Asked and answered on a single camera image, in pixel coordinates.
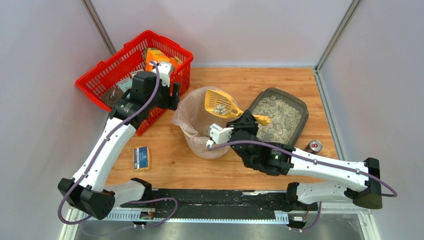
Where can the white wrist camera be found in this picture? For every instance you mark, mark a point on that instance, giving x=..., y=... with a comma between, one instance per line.
x=218, y=135
x=165, y=70

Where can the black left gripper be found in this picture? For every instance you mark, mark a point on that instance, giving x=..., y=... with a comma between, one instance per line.
x=171, y=98

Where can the drink can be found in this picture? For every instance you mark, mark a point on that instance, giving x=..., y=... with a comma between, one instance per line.
x=314, y=147

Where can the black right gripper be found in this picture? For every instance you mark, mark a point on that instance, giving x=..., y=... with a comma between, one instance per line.
x=244, y=129

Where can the white bin with bag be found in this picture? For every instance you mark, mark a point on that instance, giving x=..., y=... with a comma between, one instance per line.
x=194, y=121

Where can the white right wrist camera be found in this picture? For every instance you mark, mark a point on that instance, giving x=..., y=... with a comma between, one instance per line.
x=218, y=135

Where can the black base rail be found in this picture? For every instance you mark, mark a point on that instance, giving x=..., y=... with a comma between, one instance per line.
x=223, y=204

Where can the yellow litter scoop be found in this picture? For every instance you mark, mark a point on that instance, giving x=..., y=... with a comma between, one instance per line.
x=213, y=97

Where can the red shopping basket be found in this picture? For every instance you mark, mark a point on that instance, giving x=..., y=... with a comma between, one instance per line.
x=100, y=84

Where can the cat litter clump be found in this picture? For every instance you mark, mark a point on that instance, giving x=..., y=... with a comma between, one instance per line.
x=220, y=110

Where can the blue yellow sponge pack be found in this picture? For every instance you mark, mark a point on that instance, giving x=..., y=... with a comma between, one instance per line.
x=141, y=159

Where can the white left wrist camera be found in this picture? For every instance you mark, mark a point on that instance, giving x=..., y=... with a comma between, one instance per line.
x=165, y=70

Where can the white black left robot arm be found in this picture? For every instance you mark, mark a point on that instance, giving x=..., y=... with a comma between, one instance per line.
x=86, y=190

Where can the teal small box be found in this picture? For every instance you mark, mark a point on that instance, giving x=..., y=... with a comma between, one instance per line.
x=125, y=84

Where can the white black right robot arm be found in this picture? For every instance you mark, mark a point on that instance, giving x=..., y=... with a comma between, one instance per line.
x=341, y=180

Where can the orange sponge stack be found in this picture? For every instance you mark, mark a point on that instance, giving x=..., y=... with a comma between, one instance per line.
x=154, y=54

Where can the grey litter box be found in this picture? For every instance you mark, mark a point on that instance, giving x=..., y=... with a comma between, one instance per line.
x=288, y=116

